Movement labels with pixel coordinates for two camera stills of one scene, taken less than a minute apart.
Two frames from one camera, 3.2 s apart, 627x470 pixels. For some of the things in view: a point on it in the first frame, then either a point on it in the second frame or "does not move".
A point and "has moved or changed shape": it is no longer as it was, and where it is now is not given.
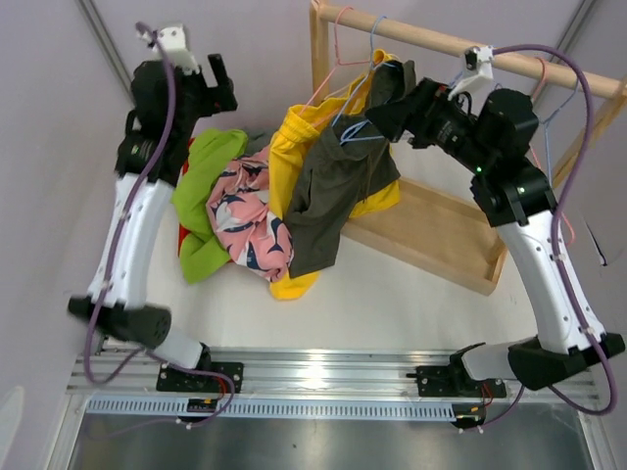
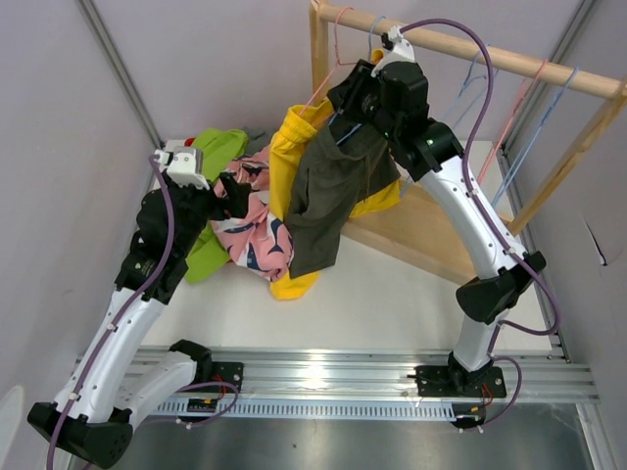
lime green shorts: x=204 y=249 does not move
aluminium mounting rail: x=133 y=373 does not move
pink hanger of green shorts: x=543 y=64 has moved or changed shape
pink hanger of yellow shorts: x=339 y=63 does not move
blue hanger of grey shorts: x=546 y=131 has moved or changed shape
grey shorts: x=258 y=139 does not move
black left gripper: x=217 y=99 → x=235 y=206
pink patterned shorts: x=239 y=211 does not move
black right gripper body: x=445 y=124 → x=361 y=98
